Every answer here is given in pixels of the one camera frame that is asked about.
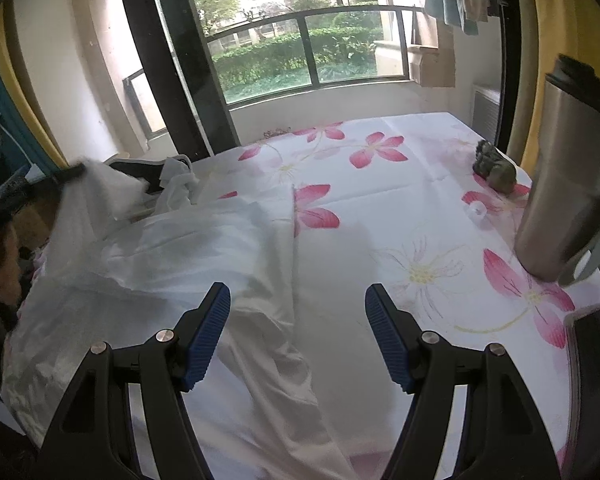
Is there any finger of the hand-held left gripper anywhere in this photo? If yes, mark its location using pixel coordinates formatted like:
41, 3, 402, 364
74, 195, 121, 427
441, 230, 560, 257
32, 161, 87, 196

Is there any framed glass panel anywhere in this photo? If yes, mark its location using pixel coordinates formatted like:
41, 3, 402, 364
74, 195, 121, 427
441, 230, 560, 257
122, 67, 169, 137

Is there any white ribbed unit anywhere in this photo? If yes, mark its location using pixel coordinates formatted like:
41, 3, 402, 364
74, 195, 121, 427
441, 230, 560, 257
472, 84, 502, 144

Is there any black smartphone in clear case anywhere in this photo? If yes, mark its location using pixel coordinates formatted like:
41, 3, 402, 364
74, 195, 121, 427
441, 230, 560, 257
562, 302, 600, 480

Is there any balcony railing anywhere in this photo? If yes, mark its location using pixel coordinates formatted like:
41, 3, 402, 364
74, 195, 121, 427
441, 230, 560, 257
200, 4, 422, 107

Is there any black object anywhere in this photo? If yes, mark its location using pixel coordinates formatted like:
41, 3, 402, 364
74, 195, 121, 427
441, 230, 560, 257
104, 156, 191, 196

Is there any dark green figurine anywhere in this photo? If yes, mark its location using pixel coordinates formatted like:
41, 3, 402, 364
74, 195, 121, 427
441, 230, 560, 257
472, 141, 519, 194

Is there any white garment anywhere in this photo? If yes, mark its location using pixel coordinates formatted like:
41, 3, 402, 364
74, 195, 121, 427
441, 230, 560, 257
0, 159, 361, 480

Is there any small balcony cardboard box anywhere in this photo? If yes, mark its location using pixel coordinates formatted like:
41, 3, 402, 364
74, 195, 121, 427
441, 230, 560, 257
410, 45, 456, 89

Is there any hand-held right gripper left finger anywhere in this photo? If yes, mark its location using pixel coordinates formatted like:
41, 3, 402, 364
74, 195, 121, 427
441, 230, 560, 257
32, 282, 231, 480

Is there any floral tablecloth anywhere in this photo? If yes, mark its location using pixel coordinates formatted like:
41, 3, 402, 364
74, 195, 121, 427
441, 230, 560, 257
0, 112, 600, 480

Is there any black door frame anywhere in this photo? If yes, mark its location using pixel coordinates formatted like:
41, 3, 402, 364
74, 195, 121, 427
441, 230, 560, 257
115, 0, 242, 162

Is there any stainless steel tumbler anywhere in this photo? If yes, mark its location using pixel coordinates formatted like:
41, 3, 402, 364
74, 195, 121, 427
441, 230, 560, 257
514, 54, 600, 288

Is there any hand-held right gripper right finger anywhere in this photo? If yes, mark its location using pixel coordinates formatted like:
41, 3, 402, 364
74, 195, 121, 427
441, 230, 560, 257
365, 283, 563, 480

